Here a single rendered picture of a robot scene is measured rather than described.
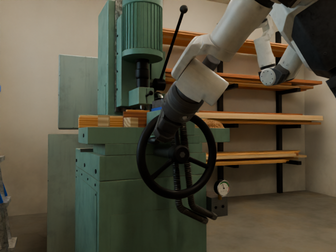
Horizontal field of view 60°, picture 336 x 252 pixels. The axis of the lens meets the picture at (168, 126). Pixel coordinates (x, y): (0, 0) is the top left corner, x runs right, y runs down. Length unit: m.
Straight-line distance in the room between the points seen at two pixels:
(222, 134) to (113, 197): 0.52
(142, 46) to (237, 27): 0.70
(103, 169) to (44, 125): 2.50
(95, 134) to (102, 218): 0.29
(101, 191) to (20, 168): 2.54
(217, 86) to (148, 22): 0.68
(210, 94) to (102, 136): 0.51
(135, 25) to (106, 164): 0.57
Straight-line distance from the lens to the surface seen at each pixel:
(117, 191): 1.07
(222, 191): 1.20
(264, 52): 1.39
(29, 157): 3.53
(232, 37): 0.59
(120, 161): 1.06
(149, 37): 1.25
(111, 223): 1.09
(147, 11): 1.28
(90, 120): 1.19
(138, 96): 1.21
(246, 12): 0.57
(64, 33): 3.69
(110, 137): 1.05
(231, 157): 3.60
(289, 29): 0.96
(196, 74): 0.64
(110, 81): 1.43
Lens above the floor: 0.88
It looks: 1 degrees up
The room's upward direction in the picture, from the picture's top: straight up
